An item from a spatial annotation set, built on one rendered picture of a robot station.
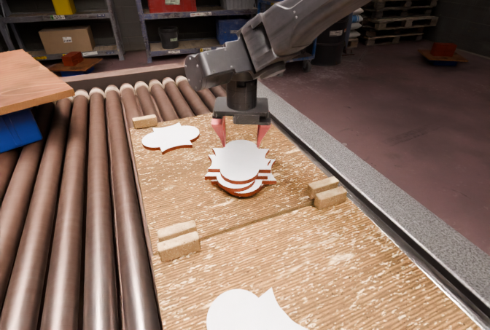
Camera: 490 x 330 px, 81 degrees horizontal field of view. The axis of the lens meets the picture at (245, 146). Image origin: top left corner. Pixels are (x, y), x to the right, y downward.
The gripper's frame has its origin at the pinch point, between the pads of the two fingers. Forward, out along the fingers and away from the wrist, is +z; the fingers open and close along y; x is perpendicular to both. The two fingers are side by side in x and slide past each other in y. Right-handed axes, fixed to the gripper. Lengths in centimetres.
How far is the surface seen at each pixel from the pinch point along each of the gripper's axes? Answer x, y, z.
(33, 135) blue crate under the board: 8, -51, 5
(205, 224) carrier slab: -18.2, -5.2, 4.1
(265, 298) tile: -30.8, 4.1, 2.9
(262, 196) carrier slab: -11.3, 4.3, 4.0
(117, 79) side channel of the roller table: 49, -46, 5
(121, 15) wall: 430, -199, 50
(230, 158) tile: -4.9, -2.0, 0.3
